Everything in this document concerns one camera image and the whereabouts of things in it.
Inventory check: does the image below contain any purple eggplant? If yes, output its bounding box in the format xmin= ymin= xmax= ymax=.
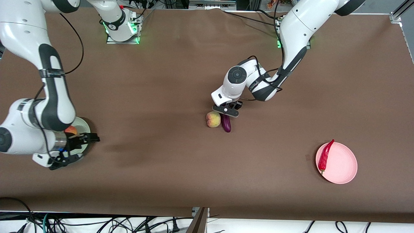
xmin=221 ymin=114 xmax=232 ymax=133

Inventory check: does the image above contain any yellow-green peach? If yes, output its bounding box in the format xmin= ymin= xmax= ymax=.
xmin=206 ymin=111 xmax=221 ymax=128

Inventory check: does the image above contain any red chili pepper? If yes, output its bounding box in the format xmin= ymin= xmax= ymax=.
xmin=318 ymin=139 xmax=335 ymax=175

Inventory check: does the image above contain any pale green round plate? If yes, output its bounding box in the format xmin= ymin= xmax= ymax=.
xmin=66 ymin=116 xmax=92 ymax=156

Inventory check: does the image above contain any brown table cover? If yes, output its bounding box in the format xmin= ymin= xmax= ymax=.
xmin=0 ymin=7 xmax=414 ymax=224

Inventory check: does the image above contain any pink round plate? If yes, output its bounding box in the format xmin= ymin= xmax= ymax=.
xmin=315 ymin=142 xmax=358 ymax=184

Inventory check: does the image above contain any metal frame bar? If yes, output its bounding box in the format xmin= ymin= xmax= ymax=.
xmin=189 ymin=0 xmax=236 ymax=9

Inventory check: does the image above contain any aluminium table post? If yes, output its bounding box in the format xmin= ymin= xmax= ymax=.
xmin=186 ymin=207 xmax=210 ymax=233

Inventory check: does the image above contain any aluminium frame rail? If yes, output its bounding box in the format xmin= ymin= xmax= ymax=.
xmin=390 ymin=0 xmax=414 ymax=62

